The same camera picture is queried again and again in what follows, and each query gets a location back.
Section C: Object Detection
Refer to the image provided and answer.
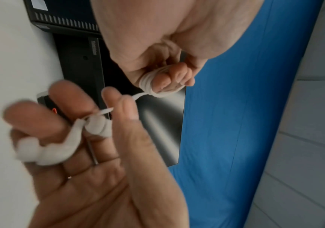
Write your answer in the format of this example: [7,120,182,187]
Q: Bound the black computer monitor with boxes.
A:
[52,33,187,168]

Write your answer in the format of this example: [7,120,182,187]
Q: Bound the white wired earphones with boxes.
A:
[15,67,187,167]

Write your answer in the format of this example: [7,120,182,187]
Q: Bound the small black device orange light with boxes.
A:
[36,89,74,125]

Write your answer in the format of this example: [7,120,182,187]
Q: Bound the blue mat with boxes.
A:
[167,0,325,228]

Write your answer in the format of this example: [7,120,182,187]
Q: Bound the person's left hand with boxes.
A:
[2,80,192,228]

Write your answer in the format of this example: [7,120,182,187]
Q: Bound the person's right hand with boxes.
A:
[90,0,265,94]

